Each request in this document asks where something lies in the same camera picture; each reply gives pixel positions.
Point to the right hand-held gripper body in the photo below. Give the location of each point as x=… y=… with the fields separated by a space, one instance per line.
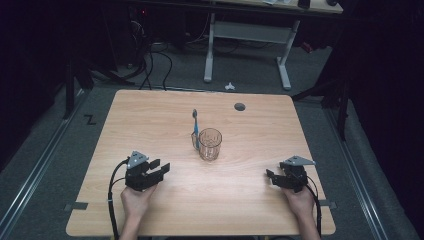
x=295 y=175

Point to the blue toothbrush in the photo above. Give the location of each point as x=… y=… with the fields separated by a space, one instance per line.
x=196 y=128

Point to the clear glass cup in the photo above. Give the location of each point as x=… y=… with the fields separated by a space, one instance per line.
x=210 y=145

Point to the desk with white legs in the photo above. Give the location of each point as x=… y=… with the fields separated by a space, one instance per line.
x=250 y=31

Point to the small white floor object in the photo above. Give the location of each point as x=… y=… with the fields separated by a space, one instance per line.
x=229 y=86

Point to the metal floor rail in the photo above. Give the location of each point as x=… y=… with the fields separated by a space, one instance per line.
x=356 y=180
x=40 y=163

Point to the grey tape strip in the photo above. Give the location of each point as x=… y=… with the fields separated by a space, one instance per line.
x=76 y=206
x=328 y=203

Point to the person's right hand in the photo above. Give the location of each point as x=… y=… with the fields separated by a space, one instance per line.
x=301 y=201

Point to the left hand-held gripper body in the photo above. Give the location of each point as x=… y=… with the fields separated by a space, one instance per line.
x=137 y=175

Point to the person's left hand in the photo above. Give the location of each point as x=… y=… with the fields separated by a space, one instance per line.
x=136 y=201

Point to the round grey table grommet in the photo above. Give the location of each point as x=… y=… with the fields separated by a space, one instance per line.
x=239 y=106

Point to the black tripod stand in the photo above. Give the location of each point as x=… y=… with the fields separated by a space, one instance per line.
x=341 y=100
x=70 y=90

